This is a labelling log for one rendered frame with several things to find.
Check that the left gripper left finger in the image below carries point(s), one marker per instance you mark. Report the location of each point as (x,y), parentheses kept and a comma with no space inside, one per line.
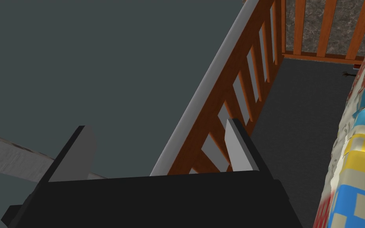
(74,158)

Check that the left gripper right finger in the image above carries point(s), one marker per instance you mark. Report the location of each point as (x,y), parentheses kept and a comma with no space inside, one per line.
(241,152)

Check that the brown wooden slatted crib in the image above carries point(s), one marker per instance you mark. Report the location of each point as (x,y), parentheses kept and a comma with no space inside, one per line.
(233,95)

